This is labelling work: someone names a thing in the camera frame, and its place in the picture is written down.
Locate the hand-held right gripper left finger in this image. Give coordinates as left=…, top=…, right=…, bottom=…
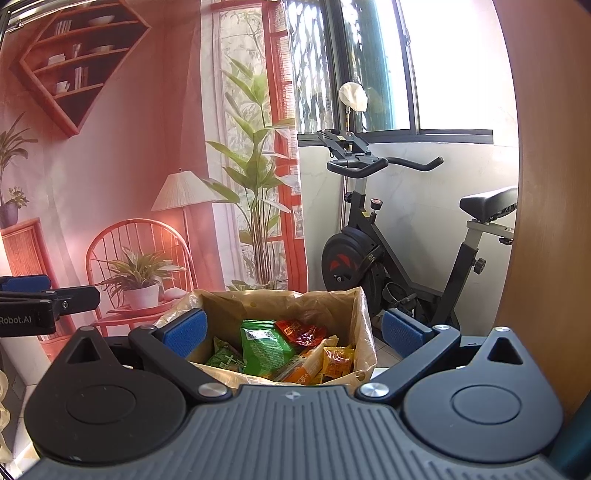
left=55, top=308, right=230, bottom=402

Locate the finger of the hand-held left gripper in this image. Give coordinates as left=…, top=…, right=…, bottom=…
left=0, top=275, right=51, bottom=293
left=0, top=285, right=102, bottom=320

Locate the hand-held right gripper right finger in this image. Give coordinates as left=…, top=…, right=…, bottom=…
left=355, top=308, right=537, bottom=402

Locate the small green snack packet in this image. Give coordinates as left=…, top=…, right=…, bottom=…
left=205, top=337, right=246, bottom=373

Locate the yellow snack packet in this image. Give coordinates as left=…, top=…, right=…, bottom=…
left=320, top=346, right=356, bottom=382

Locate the red snack packet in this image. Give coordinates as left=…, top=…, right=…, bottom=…
left=276, top=318, right=329, bottom=350

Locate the plastic-lined cardboard box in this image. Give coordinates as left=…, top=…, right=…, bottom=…
left=157, top=286, right=378, bottom=389

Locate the orange clear snack packet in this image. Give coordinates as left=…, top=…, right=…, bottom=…
left=271, top=347, right=334, bottom=385

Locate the black exercise bike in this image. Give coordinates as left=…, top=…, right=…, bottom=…
left=316, top=129, right=519, bottom=332

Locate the printed room backdrop cloth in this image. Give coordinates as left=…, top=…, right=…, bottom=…
left=0, top=0, right=308, bottom=343

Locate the wooden board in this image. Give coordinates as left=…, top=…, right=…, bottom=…
left=491, top=0, right=591, bottom=418

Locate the white hanging cloth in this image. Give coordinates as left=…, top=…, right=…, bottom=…
left=338, top=82, right=369, bottom=112

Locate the dark framed window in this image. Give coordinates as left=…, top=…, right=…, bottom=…
left=283, top=0, right=496, bottom=145

